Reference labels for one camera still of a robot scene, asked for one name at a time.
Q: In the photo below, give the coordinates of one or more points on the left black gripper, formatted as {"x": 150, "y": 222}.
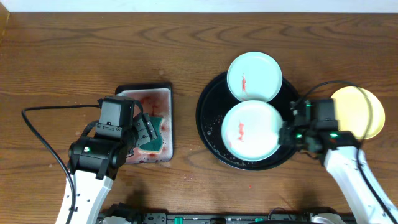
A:
{"x": 148, "y": 127}

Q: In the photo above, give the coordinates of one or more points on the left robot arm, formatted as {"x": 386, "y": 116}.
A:
{"x": 94, "y": 159}

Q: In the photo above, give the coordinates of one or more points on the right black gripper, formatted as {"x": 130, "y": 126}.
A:
{"x": 284, "y": 138}

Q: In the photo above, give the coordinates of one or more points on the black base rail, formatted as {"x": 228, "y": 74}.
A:
{"x": 121, "y": 213}

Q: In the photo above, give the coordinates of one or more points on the black rectangular soapy tray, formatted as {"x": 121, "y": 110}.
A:
{"x": 156, "y": 100}

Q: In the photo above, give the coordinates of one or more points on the light blue plate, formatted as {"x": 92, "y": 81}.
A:
{"x": 254, "y": 76}
{"x": 250, "y": 130}

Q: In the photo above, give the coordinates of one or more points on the black round tray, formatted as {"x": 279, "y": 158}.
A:
{"x": 213, "y": 104}

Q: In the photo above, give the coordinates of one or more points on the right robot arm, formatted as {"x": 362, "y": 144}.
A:
{"x": 341, "y": 155}

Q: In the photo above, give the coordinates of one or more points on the yellow plate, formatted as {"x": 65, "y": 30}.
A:
{"x": 351, "y": 111}

